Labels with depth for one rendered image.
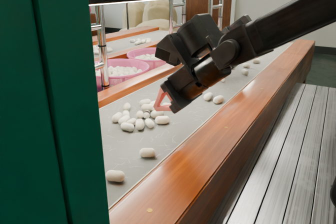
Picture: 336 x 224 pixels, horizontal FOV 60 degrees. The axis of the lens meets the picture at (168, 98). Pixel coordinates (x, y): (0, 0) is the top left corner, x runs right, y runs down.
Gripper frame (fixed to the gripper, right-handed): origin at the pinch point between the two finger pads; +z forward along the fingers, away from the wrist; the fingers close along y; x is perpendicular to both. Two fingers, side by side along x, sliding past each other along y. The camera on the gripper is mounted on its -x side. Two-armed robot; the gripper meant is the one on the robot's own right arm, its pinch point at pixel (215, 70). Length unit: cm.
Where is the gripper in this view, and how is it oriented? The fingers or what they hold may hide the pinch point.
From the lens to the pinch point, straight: 116.3
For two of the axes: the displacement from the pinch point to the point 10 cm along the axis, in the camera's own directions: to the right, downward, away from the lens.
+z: -6.4, 4.7, 6.1
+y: -5.3, 3.1, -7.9
